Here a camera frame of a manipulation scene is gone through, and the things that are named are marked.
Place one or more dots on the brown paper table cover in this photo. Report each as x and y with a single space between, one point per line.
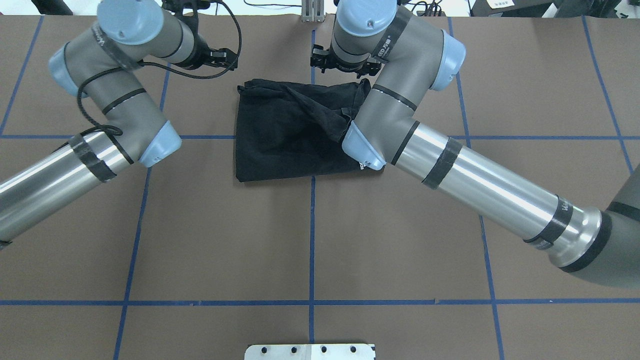
182 261

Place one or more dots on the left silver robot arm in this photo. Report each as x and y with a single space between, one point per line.
126 126

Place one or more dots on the black graphic t-shirt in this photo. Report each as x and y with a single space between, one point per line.
287 130

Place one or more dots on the black box white label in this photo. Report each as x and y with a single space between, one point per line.
510 8

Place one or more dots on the aluminium frame post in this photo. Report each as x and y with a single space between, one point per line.
313 11

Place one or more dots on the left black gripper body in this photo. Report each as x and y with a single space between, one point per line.
199 52

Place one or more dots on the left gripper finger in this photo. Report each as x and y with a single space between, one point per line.
224 58

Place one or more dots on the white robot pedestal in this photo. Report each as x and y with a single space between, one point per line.
322 351

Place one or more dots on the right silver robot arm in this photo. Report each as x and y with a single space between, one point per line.
554 100

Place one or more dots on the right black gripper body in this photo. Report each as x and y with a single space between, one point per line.
320 58

